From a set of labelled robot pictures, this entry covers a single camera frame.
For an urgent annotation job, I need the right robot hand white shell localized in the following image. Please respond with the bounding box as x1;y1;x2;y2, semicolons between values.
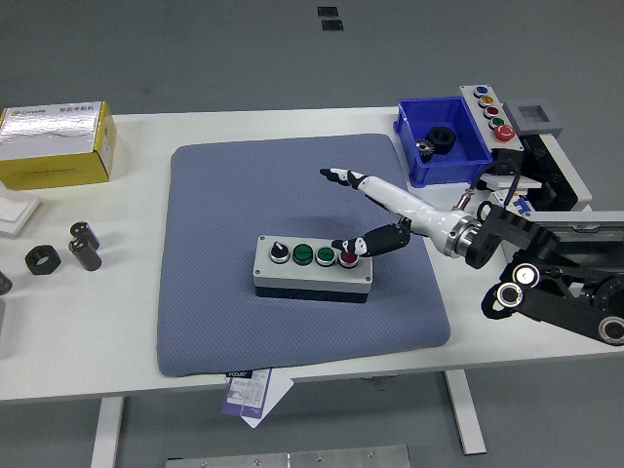
319;167;464;258

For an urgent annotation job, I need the grey four-button control box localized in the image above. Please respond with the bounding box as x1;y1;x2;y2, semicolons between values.
252;234;374;305

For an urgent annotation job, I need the white five-button control box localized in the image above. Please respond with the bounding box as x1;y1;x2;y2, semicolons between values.
459;85;527;170

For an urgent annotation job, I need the blue plastic bin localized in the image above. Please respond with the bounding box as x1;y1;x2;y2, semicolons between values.
393;96;493;188

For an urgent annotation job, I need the metal bevel gear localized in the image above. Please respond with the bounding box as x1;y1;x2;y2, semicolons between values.
414;138;438;165

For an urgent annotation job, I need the black hex nut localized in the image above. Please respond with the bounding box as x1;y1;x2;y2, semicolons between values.
425;125;458;156
23;245;63;277

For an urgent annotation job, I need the white circuit breaker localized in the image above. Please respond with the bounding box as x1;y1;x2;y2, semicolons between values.
489;189;535;218

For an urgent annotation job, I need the black and white device block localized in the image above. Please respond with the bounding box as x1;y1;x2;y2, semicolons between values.
524;134;594;214

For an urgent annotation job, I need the grey distribution box clear cover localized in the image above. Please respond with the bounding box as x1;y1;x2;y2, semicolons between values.
500;210;624;274

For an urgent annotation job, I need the white table leg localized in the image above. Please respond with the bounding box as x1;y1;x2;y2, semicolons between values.
90;396;126;468
443;370;488;457

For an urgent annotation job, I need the white card tag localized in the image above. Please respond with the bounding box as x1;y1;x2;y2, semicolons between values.
240;372;295;430

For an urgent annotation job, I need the grey-blue padded mat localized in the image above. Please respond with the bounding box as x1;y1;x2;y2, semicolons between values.
156;133;452;377

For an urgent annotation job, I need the purple and white paper tag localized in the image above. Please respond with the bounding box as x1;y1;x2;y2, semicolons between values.
220;368;274;419

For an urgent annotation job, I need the black cylindrical capacitor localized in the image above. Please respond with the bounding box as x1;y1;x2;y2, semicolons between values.
67;236;103;272
69;220;101;250

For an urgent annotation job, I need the yellow cardboard box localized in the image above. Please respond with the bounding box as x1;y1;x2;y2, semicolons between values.
0;100;118;191

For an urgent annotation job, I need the white wall switch panel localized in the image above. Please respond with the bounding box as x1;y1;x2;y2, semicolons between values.
477;174;542;192
0;187;43;238

